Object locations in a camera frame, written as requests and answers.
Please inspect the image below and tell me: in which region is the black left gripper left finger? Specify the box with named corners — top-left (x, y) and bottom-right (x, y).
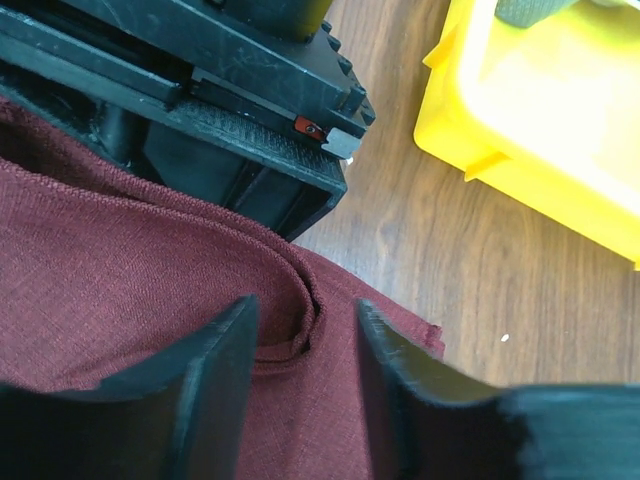
top-left (1, 296), bottom-right (258, 479)

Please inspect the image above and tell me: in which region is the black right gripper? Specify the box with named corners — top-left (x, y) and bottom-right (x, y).
top-left (1, 1), bottom-right (375, 241)

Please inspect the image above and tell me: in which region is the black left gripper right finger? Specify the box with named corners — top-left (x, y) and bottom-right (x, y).
top-left (357, 300), bottom-right (639, 479)

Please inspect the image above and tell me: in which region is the dark red cloth napkin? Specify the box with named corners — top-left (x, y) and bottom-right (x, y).
top-left (1, 101), bottom-right (444, 479)

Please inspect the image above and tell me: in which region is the yellow plastic tray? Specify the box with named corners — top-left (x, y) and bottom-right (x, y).
top-left (413, 1), bottom-right (639, 262)

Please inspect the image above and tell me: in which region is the grey mug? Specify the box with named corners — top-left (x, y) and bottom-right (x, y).
top-left (494, 0), bottom-right (576, 29)

